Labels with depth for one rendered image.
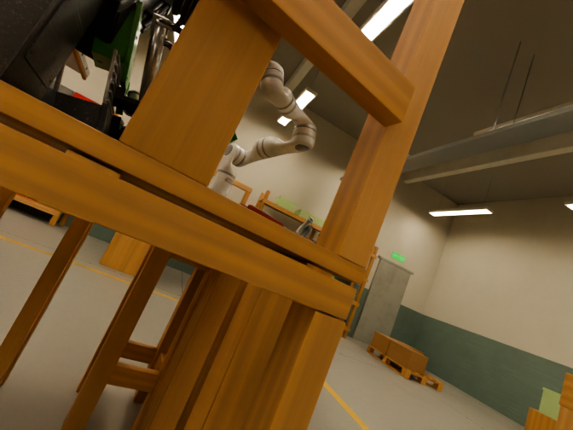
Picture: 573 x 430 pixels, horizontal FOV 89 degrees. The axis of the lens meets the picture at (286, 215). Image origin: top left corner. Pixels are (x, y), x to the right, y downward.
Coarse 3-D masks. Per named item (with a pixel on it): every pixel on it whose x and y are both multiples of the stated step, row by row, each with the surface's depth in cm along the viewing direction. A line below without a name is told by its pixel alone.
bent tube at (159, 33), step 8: (160, 16) 73; (152, 24) 74; (152, 32) 68; (160, 32) 69; (152, 40) 67; (160, 40) 68; (152, 48) 67; (160, 48) 68; (152, 56) 67; (160, 56) 68; (152, 64) 67; (144, 72) 68; (152, 72) 68; (144, 80) 69; (152, 80) 69; (144, 88) 70
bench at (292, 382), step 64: (0, 128) 35; (64, 128) 38; (64, 192) 39; (128, 192) 42; (192, 192) 46; (192, 256) 47; (256, 256) 52; (320, 256) 58; (192, 320) 112; (320, 320) 59; (192, 384) 106; (320, 384) 59
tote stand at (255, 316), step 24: (240, 288) 133; (240, 312) 125; (264, 312) 129; (216, 336) 134; (240, 336) 125; (264, 336) 128; (216, 360) 121; (240, 360) 124; (264, 360) 128; (216, 384) 121; (240, 384) 124; (192, 408) 118; (216, 408) 120; (240, 408) 124
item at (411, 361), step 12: (384, 336) 575; (372, 348) 596; (384, 348) 560; (396, 348) 530; (408, 348) 527; (384, 360) 546; (396, 360) 518; (408, 360) 496; (420, 360) 502; (396, 372) 506; (408, 372) 490; (420, 372) 501
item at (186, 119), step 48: (432, 0) 74; (192, 48) 46; (240, 48) 49; (432, 48) 73; (144, 96) 43; (192, 96) 46; (240, 96) 50; (144, 144) 43; (192, 144) 46; (384, 144) 66; (384, 192) 66; (336, 240) 63
